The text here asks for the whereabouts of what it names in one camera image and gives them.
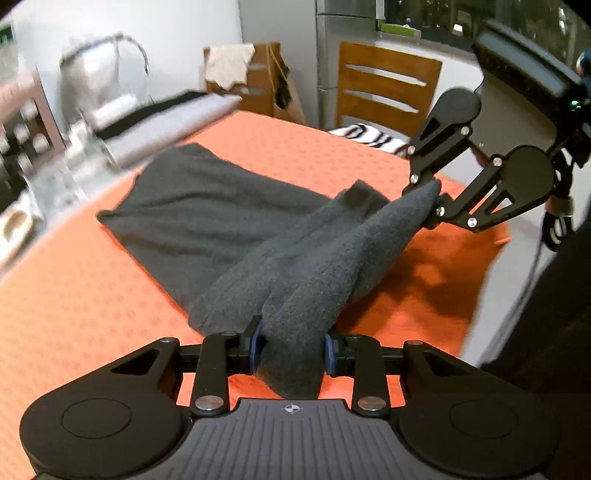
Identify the brown cardboard box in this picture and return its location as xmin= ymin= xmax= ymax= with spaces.
xmin=203 ymin=41 xmax=305 ymax=125

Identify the folded black garment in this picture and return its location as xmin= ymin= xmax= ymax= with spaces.
xmin=95 ymin=90 xmax=211 ymax=139

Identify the green box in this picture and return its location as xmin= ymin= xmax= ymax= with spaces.
xmin=376 ymin=21 xmax=422 ymax=37

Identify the folded light grey garment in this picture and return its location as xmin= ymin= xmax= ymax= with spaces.
xmin=106 ymin=95 xmax=243 ymax=167

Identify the dark grey long-sleeve shirt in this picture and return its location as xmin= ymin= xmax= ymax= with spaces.
xmin=96 ymin=142 xmax=441 ymax=400

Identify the wooden chair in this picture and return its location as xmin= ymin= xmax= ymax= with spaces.
xmin=335 ymin=41 xmax=443 ymax=139

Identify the brown cup-print water dispenser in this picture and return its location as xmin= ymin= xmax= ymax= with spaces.
xmin=0 ymin=69 xmax=63 ymax=195

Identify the black and white striped cloth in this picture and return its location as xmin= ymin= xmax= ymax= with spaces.
xmin=329 ymin=122 xmax=416 ymax=160

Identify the person's dark clothing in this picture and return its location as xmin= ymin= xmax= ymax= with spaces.
xmin=480 ymin=217 xmax=591 ymax=480

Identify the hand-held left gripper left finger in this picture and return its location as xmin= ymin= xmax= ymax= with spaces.
xmin=111 ymin=320 xmax=267 ymax=415

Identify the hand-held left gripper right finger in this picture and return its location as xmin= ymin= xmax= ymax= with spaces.
xmin=322 ymin=333 xmax=477 ymax=415

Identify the orange tablecloth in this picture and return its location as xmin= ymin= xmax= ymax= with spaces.
xmin=0 ymin=111 xmax=513 ymax=480

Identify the person's right hand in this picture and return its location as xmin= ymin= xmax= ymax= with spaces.
xmin=542 ymin=152 xmax=577 ymax=254

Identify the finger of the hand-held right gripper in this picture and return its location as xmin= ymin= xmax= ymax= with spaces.
xmin=421 ymin=154 xmax=515 ymax=232
xmin=402 ymin=113 xmax=474 ymax=197

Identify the night window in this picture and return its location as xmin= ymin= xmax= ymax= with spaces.
xmin=383 ymin=0 xmax=591 ymax=70

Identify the silver refrigerator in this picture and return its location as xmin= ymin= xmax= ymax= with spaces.
xmin=315 ymin=0 xmax=386 ymax=130

